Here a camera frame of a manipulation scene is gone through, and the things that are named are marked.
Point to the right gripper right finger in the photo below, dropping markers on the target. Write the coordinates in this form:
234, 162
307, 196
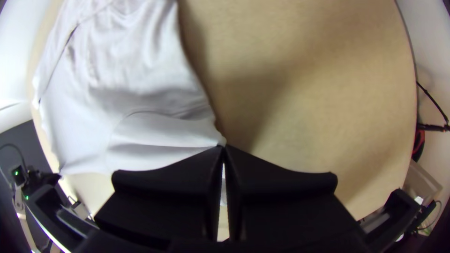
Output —
284, 207

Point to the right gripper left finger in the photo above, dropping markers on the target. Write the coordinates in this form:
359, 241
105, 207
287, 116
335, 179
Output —
165, 203

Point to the grey t-shirt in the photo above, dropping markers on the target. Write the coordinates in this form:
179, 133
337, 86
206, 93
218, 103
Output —
123, 88

